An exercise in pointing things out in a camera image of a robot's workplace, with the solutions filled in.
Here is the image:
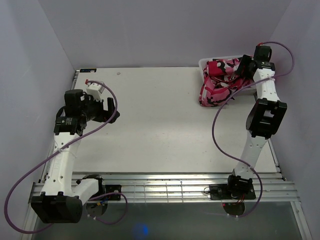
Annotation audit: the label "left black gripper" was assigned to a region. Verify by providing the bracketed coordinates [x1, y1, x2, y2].
[80, 93, 120, 124]

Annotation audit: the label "pink camouflage trousers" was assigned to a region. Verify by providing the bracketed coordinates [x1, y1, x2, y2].
[198, 56, 253, 107]

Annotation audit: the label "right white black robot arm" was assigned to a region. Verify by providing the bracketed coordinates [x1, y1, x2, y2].
[225, 44, 287, 199]

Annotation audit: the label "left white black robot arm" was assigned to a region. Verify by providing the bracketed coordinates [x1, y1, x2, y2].
[31, 86, 120, 224]

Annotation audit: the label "white plastic mesh basket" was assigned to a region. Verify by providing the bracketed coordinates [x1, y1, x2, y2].
[198, 54, 258, 96]

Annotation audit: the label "small label sticker on table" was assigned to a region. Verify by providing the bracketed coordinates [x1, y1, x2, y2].
[79, 68, 97, 73]

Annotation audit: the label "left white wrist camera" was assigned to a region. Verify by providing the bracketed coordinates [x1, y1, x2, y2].
[85, 79, 104, 98]

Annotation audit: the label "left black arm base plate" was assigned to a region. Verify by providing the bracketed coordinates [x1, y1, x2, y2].
[89, 184, 122, 201]

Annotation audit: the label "aluminium frame rail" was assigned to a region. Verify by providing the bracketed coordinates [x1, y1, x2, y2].
[28, 173, 301, 205]

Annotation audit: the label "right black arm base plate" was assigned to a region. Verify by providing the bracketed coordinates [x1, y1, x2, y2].
[209, 183, 256, 200]

